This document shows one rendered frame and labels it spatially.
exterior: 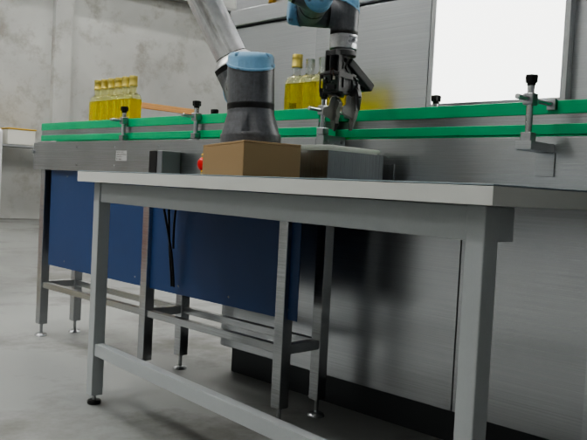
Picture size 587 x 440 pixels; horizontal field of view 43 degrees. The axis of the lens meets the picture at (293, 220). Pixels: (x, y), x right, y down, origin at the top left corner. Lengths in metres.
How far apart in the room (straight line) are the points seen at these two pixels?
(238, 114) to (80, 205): 1.58
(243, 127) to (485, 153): 0.61
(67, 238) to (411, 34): 1.78
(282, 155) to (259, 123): 0.09
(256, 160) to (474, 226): 0.65
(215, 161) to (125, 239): 1.20
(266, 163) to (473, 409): 0.78
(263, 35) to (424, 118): 0.98
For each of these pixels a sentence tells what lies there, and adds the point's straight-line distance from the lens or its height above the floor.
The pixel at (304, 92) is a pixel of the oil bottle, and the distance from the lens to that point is 2.41.
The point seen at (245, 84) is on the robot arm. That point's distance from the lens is 1.83.
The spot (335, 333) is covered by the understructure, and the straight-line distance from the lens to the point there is 2.54.
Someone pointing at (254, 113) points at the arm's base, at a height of 0.90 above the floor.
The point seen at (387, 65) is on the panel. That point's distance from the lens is 2.39.
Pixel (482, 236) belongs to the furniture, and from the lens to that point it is 1.29.
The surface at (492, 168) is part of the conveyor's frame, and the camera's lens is 1.93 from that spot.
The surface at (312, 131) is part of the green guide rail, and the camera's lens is 2.21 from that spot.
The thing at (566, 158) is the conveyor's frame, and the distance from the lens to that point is 1.84.
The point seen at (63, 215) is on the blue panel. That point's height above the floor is 0.56.
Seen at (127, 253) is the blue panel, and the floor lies 0.44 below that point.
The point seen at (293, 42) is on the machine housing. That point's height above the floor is 1.25.
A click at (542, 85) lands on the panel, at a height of 1.03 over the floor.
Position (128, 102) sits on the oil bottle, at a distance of 3.21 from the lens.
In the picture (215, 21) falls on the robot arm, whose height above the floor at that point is 1.15.
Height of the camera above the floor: 0.73
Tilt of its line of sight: 2 degrees down
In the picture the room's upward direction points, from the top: 3 degrees clockwise
